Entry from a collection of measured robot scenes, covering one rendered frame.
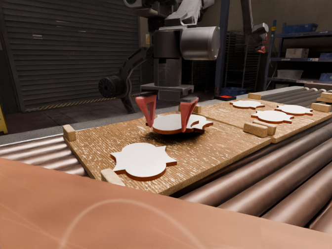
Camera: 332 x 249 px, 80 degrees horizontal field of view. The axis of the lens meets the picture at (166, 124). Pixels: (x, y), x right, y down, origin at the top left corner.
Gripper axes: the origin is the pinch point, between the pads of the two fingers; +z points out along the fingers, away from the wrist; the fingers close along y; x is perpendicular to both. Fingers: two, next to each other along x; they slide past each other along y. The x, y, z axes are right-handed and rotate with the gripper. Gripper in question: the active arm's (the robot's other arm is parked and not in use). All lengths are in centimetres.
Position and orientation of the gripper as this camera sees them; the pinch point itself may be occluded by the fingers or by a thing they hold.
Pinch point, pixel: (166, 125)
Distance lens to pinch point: 45.6
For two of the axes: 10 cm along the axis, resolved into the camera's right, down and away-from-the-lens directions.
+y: -9.2, -1.3, 3.8
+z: -0.1, 9.5, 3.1
